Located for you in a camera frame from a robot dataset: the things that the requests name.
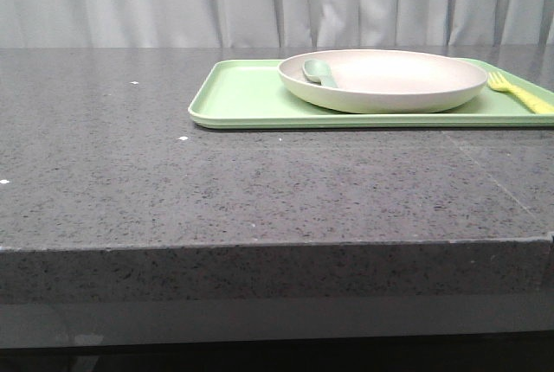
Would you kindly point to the light green serving tray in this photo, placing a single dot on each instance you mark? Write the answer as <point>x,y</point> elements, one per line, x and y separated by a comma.
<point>249,95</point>

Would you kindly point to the white pleated curtain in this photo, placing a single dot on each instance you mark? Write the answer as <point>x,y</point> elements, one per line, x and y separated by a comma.
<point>272,23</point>

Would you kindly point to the beige round plate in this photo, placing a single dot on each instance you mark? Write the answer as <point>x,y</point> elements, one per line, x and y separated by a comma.
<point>385,81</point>

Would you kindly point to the sage green plastic spoon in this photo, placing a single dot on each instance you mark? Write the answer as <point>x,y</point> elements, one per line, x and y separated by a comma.
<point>319,72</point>

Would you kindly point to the yellow plastic fork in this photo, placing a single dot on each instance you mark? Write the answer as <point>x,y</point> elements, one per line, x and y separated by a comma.
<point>497,82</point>

